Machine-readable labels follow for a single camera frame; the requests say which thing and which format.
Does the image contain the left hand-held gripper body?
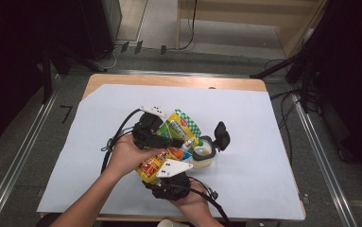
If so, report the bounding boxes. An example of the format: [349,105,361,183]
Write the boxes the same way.
[131,105,167,150]

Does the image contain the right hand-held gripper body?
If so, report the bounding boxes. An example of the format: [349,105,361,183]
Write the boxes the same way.
[142,159,195,201]

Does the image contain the yellow seasoning packet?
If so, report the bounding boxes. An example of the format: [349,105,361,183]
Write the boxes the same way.
[135,108,202,184]

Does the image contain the cup with black flip lid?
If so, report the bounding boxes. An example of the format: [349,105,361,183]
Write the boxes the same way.
[190,121,232,170]

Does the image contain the person's right hand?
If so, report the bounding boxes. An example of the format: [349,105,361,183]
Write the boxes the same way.
[168,183,215,221]

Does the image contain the person's left hand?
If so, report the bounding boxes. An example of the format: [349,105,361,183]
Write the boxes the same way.
[104,134,167,179]

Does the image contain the white paper cup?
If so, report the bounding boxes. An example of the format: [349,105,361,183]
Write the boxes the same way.
[156,218,190,227]

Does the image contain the black upright stand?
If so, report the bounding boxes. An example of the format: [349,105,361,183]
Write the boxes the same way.
[40,46,57,105]

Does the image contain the grey cabinet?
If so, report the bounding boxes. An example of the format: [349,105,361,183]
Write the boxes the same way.
[101,0,124,42]

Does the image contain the black tripod stand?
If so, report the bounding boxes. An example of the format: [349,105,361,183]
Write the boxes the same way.
[249,46,317,114]

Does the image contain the black curtain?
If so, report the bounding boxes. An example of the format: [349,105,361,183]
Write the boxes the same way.
[0,0,115,154]
[307,0,362,173]

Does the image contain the black wrapped gripper cable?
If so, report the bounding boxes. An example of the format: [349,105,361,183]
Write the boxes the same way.
[100,108,143,174]

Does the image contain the metal floor rail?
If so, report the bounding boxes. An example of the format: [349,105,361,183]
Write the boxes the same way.
[106,69,295,80]
[290,93,361,227]
[0,75,61,227]

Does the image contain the black floor cables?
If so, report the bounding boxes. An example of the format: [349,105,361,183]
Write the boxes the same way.
[264,58,310,159]

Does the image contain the thin black hanging cable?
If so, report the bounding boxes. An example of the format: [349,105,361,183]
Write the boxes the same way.
[179,0,199,51]

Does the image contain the wooden frame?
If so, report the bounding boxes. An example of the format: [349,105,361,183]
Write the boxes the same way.
[176,0,329,59]

